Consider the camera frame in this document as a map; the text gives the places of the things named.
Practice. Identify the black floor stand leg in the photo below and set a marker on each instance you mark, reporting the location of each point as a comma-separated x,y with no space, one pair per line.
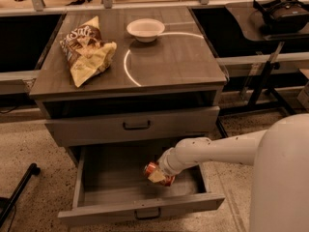
7,204

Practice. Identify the red coke can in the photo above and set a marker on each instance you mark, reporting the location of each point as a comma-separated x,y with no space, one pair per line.
150,167

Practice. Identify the open lower grey drawer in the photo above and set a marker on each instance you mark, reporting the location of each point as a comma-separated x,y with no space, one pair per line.
111,186

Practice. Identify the brown yellow chip bag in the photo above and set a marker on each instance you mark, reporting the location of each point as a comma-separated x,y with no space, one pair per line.
86,52

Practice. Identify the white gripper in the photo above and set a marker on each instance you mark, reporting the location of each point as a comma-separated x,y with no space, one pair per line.
166,165

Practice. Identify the closed upper grey drawer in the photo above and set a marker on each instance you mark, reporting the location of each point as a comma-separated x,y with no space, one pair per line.
132,126

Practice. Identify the white paper bowl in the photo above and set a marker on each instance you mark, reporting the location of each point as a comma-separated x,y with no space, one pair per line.
145,30

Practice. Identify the dark side table stand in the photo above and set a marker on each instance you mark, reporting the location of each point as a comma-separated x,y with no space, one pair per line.
255,28

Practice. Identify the grey wooden drawer cabinet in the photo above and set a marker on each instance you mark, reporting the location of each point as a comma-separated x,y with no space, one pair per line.
176,71

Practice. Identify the black VR headset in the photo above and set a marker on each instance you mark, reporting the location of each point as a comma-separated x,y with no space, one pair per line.
280,12

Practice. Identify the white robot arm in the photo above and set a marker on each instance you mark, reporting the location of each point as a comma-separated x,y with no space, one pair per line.
280,160

